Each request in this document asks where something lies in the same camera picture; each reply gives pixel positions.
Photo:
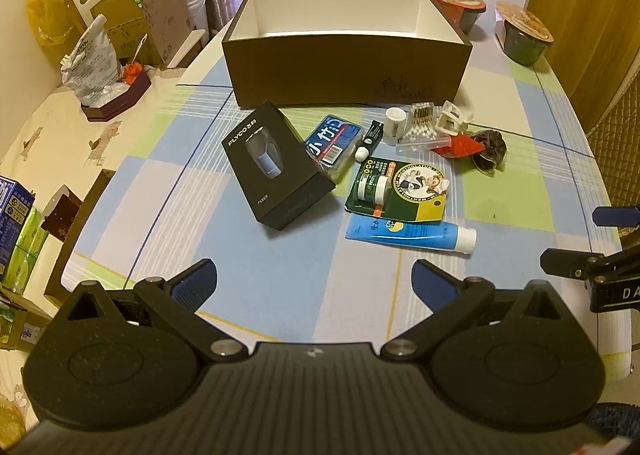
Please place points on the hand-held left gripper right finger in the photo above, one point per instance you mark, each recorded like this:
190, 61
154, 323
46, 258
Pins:
432, 280

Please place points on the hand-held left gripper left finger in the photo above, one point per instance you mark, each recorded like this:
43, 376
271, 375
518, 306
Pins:
195, 280

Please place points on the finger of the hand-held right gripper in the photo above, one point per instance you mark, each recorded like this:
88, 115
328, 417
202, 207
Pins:
617, 216
570, 262

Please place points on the blue cream tube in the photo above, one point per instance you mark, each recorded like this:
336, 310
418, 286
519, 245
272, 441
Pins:
405, 232

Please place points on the green blister card with bottle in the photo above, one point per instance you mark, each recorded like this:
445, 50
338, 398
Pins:
405, 195

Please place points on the black shaver box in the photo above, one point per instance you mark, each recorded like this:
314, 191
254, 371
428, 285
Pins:
275, 170

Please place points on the red packet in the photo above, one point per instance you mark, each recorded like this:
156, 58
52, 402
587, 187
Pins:
460, 146

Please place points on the cotton swab pack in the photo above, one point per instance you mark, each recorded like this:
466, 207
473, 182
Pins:
420, 127

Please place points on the small black tube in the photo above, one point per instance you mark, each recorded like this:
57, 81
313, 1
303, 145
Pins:
371, 137

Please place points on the small white bottle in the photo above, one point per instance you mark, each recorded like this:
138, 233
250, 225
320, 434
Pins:
394, 125

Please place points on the blue floss pick box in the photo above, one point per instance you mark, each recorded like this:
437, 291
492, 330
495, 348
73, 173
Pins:
332, 142

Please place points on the brown storage box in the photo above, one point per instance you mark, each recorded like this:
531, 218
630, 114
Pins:
350, 70

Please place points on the checkered cloth desktop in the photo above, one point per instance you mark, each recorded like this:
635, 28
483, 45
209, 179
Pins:
310, 285

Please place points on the quilted chair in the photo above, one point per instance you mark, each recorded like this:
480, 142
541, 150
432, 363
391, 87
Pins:
620, 135

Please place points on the brown open cardboard box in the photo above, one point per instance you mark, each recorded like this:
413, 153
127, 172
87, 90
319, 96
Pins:
82, 215

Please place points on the green tissue pack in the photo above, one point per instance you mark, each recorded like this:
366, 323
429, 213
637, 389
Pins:
27, 245

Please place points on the blue carton box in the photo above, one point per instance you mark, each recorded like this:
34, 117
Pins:
12, 225

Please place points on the cream printed cloth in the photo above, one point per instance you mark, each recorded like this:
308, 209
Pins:
50, 145

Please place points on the wooden door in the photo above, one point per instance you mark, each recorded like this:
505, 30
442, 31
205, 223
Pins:
585, 10

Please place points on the orange trinket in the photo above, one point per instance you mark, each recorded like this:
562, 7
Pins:
133, 72

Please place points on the white wooden board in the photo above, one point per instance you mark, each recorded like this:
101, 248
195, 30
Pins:
187, 47

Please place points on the metal spoon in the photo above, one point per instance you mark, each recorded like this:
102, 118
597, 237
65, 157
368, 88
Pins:
139, 50

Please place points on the red lid noodle bowl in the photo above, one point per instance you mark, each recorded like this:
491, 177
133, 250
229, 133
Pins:
460, 2

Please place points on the white bucket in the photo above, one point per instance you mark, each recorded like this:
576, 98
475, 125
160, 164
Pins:
195, 5

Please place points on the yellow plastic bag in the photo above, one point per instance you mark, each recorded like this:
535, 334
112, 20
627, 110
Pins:
47, 5

